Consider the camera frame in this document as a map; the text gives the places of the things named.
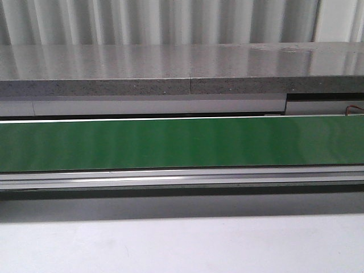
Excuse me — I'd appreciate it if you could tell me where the aluminium conveyor front rail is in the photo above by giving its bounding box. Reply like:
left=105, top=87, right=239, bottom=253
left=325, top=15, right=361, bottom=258
left=1, top=166, right=363, bottom=190

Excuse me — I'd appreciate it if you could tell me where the white pleated curtain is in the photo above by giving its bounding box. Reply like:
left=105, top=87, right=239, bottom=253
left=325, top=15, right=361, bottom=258
left=1, top=1, right=363, bottom=45

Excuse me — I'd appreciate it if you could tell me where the white cabinet front panel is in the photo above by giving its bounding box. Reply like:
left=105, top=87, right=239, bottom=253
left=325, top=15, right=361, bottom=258
left=1, top=93, right=363, bottom=118

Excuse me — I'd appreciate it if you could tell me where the red wire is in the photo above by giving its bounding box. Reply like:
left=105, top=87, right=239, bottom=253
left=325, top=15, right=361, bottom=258
left=345, top=105, right=364, bottom=117

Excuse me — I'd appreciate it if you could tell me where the grey stone countertop slab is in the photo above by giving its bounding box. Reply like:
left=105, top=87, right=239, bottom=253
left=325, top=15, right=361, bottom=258
left=1, top=42, right=363, bottom=97

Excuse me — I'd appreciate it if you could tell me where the green conveyor belt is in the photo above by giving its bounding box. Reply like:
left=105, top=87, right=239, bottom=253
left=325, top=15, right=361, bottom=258
left=1, top=115, right=363, bottom=173

